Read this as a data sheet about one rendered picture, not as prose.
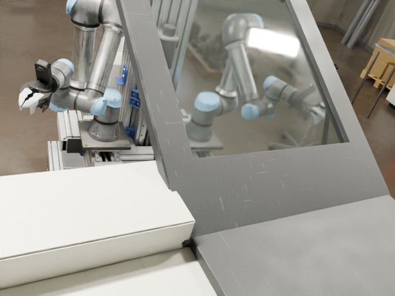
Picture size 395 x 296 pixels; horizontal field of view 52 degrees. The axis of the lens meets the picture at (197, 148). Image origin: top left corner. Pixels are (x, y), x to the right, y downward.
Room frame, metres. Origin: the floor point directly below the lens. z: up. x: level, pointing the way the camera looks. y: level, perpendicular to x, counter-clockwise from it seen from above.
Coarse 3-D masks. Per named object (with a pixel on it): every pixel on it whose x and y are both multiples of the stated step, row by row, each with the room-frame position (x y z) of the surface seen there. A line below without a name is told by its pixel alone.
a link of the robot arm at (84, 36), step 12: (72, 0) 1.54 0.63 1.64; (84, 0) 1.54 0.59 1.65; (96, 0) 1.56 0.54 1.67; (72, 12) 1.54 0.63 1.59; (84, 12) 1.54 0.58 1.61; (96, 12) 1.54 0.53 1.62; (84, 24) 1.54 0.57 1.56; (96, 24) 1.57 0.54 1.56; (84, 36) 1.55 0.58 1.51; (84, 48) 1.56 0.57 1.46; (72, 60) 1.56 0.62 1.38; (84, 60) 1.56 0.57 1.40; (84, 72) 1.56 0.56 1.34; (72, 84) 1.54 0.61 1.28; (84, 84) 1.56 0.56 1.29
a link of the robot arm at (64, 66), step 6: (60, 60) 1.35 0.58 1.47; (66, 60) 1.37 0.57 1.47; (54, 66) 1.29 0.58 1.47; (60, 66) 1.30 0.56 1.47; (66, 66) 1.33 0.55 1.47; (72, 66) 1.37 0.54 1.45; (66, 72) 1.31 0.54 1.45; (72, 72) 1.35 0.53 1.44; (66, 78) 1.30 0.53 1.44; (66, 84) 1.32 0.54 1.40
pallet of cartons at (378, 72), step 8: (384, 40) 6.96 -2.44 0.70; (392, 40) 7.13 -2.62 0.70; (376, 48) 7.01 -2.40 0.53; (384, 56) 6.82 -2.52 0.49; (392, 56) 6.75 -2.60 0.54; (368, 64) 7.01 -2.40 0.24; (376, 64) 6.88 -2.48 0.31; (384, 64) 6.75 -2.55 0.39; (392, 64) 6.78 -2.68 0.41; (376, 72) 6.81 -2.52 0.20; (384, 72) 6.75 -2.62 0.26; (376, 80) 6.73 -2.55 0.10; (384, 80) 6.65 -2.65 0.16; (392, 80) 6.55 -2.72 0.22
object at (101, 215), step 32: (0, 192) 0.57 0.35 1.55; (32, 192) 0.59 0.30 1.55; (64, 192) 0.62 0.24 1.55; (96, 192) 0.64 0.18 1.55; (128, 192) 0.67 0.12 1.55; (160, 192) 0.71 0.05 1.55; (0, 224) 0.49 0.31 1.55; (32, 224) 0.51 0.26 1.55; (64, 224) 0.53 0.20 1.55; (96, 224) 0.56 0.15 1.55; (128, 224) 0.58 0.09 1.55; (160, 224) 0.61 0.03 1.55; (192, 224) 0.64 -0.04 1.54; (0, 256) 0.43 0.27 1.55; (32, 256) 0.45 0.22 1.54; (64, 256) 0.48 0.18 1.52; (96, 256) 0.52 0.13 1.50; (128, 256) 0.56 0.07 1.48; (0, 288) 0.42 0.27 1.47
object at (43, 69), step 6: (42, 60) 1.15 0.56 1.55; (36, 66) 1.14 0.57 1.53; (42, 66) 1.14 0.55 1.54; (48, 66) 1.15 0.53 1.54; (36, 72) 1.16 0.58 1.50; (42, 72) 1.15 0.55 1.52; (48, 72) 1.15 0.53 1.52; (36, 78) 1.18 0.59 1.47; (42, 78) 1.17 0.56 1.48; (48, 78) 1.16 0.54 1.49
